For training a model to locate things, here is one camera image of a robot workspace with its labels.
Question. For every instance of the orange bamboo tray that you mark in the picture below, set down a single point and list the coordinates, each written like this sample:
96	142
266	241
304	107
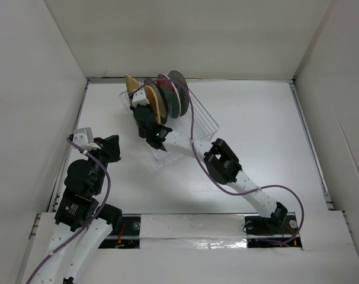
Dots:
153	100

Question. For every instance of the white wire dish rack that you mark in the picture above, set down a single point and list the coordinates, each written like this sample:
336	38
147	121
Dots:
205	128

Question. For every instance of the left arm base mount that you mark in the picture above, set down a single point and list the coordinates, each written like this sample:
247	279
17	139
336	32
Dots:
127	236

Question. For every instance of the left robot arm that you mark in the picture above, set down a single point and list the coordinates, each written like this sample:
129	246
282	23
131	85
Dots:
81	222

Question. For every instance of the teal and red floral plate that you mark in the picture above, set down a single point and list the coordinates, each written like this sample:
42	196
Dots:
171	94

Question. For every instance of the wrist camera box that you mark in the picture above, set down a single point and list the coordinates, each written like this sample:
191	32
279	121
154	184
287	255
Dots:
83	139
139	99

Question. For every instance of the brown-rimmed cream plate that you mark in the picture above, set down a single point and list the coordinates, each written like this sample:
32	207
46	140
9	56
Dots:
163	106

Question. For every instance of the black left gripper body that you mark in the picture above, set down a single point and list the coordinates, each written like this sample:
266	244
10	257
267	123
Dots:
100	154

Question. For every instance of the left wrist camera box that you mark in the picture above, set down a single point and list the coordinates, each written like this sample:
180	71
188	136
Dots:
83	139

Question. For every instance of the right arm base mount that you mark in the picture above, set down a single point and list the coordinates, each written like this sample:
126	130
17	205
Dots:
261	235

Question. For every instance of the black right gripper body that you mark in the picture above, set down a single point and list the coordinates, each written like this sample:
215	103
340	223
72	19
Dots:
148	107

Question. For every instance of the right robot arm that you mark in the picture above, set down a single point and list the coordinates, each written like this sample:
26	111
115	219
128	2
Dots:
221	164

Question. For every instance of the green-rimmed bamboo tray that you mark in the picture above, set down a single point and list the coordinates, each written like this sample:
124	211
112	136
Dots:
131	84

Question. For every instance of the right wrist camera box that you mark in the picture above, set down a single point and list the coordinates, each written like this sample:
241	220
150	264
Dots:
139	99

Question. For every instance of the grey reindeer plate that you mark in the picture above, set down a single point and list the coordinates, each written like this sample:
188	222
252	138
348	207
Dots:
182	89

